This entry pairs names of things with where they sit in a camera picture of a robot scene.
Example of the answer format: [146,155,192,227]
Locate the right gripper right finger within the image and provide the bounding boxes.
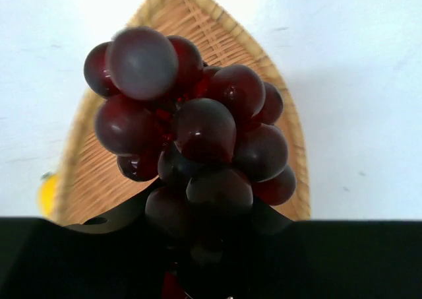
[221,203,421,298]

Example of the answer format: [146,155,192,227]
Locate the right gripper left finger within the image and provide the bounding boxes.
[1,185,165,298]

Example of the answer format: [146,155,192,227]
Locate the yellow fake lemon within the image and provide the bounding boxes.
[37,172,60,219]

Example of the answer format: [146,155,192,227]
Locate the dark red fake grapes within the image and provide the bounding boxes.
[83,27,297,267]

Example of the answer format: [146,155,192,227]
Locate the woven bamboo fruit bowl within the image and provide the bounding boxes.
[49,0,311,226]

